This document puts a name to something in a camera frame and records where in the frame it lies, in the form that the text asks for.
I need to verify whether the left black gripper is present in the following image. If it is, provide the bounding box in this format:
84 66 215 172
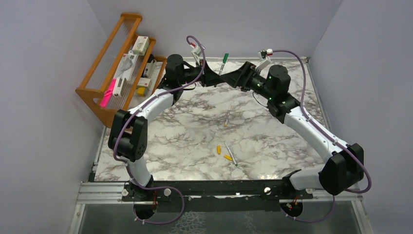
178 59 225 87

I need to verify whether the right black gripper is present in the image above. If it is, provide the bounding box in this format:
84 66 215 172
221 60 275 100

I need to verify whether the white marker orange end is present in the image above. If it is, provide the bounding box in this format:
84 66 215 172
224 104 232 127

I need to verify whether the green pen cap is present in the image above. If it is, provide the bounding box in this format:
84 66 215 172
222 53 229 64

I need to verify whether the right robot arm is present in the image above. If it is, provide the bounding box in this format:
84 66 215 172
220 62 370 198

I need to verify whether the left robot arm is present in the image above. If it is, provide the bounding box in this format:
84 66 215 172
108 54 218 200

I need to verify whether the white red small box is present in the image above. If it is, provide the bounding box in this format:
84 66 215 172
137 78 152 89

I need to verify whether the yellow small block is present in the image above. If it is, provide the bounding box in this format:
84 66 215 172
136 87 149 97

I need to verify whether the white box top shelf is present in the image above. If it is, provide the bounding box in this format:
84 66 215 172
132 36 150 56

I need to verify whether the white marker on table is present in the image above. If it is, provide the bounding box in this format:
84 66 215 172
224 142 238 166

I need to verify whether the wooden rack shelf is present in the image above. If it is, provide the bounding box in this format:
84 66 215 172
75 13 166 128

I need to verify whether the white blister pack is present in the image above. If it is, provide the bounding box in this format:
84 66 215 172
113 50 139 81

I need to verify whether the white box beside pink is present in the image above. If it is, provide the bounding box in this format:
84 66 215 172
112 77 128 97

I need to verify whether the pink highlighter item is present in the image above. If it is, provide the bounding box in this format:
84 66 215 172
99 78 116 108

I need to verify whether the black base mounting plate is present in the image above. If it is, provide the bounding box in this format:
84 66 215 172
121 179 313 213

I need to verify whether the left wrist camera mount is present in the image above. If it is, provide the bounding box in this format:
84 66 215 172
190 42 203 66

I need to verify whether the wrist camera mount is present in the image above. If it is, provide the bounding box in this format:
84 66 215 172
256 49 273 72
190 42 203 66

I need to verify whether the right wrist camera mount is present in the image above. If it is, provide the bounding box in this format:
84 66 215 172
256 49 273 72

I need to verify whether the aluminium rail frame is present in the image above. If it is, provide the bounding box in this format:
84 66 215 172
76 179 363 205

